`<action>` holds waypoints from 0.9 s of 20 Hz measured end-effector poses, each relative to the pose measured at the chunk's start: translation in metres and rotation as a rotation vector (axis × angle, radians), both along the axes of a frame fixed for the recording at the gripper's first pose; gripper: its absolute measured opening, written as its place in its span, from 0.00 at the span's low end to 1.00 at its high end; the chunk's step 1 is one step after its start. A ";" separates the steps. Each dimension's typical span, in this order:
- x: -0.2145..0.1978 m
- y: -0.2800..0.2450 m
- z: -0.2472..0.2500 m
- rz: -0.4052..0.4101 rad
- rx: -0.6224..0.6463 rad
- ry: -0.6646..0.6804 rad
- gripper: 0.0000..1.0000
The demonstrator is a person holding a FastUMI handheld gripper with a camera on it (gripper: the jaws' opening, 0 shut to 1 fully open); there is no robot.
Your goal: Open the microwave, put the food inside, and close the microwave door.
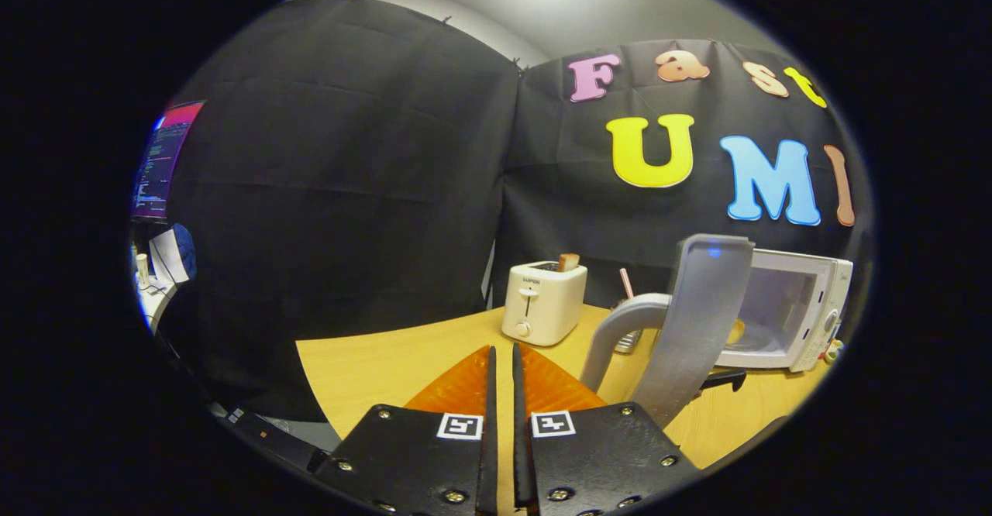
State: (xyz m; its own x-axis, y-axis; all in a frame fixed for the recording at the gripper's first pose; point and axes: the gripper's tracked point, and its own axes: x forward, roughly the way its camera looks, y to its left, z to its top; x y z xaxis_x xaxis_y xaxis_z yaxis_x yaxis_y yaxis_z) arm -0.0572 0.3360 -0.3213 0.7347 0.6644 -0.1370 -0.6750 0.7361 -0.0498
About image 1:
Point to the white microwave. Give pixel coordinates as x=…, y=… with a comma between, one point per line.
x=697, y=322

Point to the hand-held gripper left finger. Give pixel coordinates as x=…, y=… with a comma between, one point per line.
x=488, y=462

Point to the toast slice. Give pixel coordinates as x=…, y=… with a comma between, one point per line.
x=568, y=263

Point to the white divided dish of beans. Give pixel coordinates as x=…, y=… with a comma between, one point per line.
x=834, y=352

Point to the pink striped straw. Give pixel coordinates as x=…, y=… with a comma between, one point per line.
x=626, y=283

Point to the glass turntable plate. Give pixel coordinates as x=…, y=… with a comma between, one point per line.
x=763, y=339

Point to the black backdrop cloth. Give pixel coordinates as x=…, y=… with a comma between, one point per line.
x=349, y=190

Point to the white toaster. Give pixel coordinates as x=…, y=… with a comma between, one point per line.
x=542, y=307

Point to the round bread bun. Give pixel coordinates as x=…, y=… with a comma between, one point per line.
x=735, y=332

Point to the computer monitor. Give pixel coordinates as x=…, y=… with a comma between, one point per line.
x=159, y=159

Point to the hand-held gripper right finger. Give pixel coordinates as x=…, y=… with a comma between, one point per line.
x=522, y=462

